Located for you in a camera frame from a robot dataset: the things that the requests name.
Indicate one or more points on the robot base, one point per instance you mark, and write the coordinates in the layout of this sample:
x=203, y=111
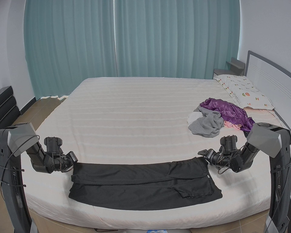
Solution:
x=156, y=231

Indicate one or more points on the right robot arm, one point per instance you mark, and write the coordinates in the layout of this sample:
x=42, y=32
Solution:
x=263, y=141

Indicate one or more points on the black T-shirt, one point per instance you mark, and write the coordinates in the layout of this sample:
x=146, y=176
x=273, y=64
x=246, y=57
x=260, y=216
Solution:
x=136, y=182

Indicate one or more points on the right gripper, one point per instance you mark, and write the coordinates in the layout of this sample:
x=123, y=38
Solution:
x=213, y=158

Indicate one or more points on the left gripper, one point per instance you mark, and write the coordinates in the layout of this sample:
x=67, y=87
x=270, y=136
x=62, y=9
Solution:
x=70, y=162

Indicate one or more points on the black chest of drawers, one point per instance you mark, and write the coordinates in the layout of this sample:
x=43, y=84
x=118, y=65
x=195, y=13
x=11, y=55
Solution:
x=8, y=104

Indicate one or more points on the grey bedside table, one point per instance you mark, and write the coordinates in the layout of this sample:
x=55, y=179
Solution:
x=235, y=63

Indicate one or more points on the white garment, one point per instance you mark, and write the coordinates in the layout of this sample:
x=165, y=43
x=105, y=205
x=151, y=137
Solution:
x=194, y=117

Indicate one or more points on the white printed pillow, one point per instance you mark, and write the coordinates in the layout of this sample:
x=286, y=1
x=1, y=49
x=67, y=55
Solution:
x=245, y=89

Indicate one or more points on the purple satin garment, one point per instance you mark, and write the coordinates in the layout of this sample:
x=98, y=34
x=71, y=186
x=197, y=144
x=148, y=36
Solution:
x=229, y=109

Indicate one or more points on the blue-green curtain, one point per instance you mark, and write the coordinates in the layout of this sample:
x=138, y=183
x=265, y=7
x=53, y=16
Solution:
x=68, y=45
x=177, y=38

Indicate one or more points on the pink garment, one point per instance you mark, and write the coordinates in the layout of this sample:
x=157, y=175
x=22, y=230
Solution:
x=231, y=125

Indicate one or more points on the bed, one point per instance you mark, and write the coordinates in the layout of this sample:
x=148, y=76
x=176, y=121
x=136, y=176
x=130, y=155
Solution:
x=136, y=113

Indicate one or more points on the grey garment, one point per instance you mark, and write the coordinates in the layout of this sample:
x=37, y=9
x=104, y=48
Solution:
x=204, y=125

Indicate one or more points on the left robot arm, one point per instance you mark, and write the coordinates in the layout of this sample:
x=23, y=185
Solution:
x=38, y=159

